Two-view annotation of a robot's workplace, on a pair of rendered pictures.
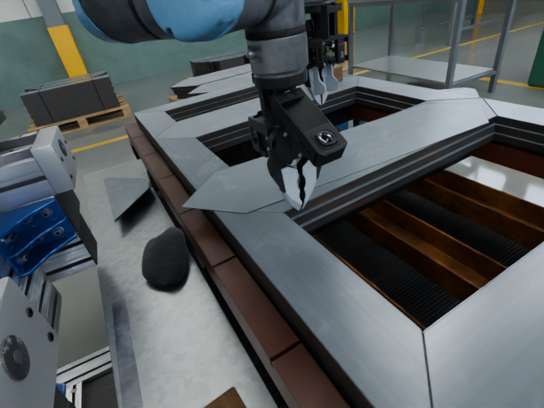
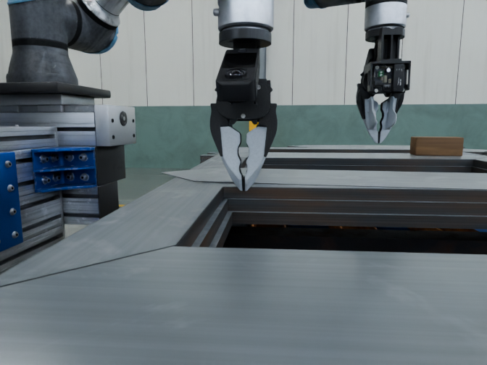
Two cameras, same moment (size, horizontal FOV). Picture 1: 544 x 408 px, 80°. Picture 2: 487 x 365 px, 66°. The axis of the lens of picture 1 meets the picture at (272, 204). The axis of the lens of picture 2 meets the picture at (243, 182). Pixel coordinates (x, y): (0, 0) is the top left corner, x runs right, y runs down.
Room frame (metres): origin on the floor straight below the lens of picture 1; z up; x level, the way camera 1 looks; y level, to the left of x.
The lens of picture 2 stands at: (-0.02, -0.30, 0.95)
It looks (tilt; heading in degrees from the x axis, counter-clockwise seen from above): 9 degrees down; 30
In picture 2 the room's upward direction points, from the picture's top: straight up
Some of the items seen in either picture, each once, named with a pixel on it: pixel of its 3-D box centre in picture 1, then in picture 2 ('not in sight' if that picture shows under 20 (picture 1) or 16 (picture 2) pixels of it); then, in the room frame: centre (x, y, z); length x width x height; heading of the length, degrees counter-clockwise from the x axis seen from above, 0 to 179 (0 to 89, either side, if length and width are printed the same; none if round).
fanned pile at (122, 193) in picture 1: (129, 189); not in sight; (0.92, 0.44, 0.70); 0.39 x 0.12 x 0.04; 25
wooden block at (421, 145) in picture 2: (323, 76); (435, 145); (1.15, -0.25, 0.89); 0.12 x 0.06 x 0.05; 110
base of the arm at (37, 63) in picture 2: not in sight; (42, 65); (0.55, 0.57, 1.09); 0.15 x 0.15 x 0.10
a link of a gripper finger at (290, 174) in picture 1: (282, 184); (234, 156); (0.44, -0.02, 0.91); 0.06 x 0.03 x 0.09; 25
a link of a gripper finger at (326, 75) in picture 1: (329, 84); (389, 119); (0.77, -0.18, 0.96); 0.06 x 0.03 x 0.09; 24
